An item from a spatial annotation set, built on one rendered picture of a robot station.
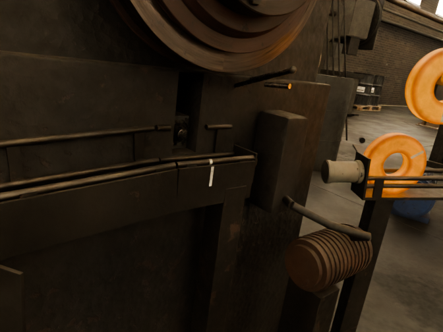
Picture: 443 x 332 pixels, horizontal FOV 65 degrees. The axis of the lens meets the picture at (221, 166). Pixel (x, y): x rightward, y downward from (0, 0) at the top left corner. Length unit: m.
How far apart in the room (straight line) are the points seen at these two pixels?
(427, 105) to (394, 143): 0.15
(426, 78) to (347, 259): 0.43
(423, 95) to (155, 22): 0.55
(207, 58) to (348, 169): 0.47
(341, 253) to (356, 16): 7.90
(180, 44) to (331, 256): 0.56
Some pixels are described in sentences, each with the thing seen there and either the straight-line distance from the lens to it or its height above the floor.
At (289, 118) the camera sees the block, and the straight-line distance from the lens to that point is 0.80.
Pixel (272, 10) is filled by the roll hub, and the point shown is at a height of 0.98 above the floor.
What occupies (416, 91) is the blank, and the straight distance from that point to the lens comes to 0.83.
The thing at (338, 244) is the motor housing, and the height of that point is 0.53.
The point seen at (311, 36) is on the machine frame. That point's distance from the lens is 1.06.
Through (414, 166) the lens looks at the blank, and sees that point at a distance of 1.00.
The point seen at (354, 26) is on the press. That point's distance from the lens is 8.59.
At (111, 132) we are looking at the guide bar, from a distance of 0.66.
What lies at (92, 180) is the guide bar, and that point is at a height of 0.70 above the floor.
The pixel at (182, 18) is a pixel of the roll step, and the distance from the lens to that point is 0.58.
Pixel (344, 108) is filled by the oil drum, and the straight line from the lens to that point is 3.45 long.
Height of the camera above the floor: 0.90
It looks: 17 degrees down
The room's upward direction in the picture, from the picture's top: 8 degrees clockwise
